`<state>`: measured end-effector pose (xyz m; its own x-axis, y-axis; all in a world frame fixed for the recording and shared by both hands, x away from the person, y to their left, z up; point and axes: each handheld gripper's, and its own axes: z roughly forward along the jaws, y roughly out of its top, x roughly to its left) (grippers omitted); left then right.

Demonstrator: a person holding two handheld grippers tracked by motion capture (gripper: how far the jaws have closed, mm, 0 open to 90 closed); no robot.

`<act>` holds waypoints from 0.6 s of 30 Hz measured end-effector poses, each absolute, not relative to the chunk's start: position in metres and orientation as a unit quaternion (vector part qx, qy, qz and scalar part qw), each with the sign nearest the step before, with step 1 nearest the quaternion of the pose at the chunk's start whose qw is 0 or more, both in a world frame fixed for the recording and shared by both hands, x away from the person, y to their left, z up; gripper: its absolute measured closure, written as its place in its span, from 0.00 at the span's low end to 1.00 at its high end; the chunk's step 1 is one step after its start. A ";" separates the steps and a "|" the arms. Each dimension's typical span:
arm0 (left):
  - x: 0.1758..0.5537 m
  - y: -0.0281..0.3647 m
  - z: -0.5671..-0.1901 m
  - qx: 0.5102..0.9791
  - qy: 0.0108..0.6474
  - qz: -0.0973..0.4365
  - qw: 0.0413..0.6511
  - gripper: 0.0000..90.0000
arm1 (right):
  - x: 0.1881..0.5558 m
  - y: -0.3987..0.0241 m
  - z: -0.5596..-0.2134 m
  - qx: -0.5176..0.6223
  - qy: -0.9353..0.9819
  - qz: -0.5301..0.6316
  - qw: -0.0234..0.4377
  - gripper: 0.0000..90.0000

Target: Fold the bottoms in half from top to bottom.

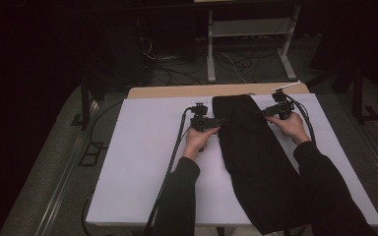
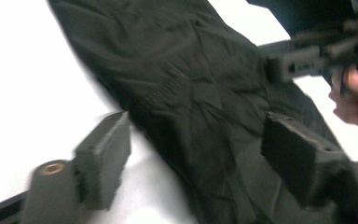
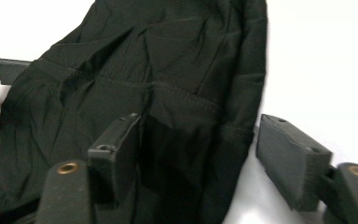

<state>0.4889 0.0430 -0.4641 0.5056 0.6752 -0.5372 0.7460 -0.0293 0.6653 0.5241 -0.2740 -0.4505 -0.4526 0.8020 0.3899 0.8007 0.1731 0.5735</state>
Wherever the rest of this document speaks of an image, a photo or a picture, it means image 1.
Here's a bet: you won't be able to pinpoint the person's right hand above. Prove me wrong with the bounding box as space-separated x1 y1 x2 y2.
265 111 311 147

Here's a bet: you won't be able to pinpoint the black pants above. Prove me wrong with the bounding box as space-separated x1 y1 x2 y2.
212 93 313 236

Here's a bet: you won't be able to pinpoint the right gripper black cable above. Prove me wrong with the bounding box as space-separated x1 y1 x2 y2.
283 92 317 145

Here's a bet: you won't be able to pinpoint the black stand with floor base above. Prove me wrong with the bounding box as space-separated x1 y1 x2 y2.
306 62 378 125
70 52 126 131

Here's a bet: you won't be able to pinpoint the person's left hand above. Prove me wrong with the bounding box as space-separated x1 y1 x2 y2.
182 126 221 161

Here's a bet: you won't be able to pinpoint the white table cover sheet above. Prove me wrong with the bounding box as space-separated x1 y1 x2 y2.
86 92 378 228

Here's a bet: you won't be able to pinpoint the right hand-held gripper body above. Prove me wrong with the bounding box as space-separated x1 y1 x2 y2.
263 81 302 121

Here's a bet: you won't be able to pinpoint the white metal stand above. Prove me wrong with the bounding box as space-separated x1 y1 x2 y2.
206 4 299 84

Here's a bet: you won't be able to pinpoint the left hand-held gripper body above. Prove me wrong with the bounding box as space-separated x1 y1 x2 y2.
188 97 223 134

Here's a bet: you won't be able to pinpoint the white floor cable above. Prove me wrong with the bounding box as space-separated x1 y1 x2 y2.
219 51 248 84

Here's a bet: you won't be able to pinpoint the bundle of floor cables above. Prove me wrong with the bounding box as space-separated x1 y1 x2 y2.
139 35 208 87

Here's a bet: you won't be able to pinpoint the black floor cable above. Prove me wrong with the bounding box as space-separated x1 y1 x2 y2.
81 193 95 236
88 99 126 148

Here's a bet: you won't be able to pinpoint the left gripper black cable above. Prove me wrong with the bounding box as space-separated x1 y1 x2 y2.
143 106 194 236

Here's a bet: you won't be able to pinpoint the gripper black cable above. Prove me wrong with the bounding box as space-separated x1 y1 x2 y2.
283 92 317 145
143 106 194 236

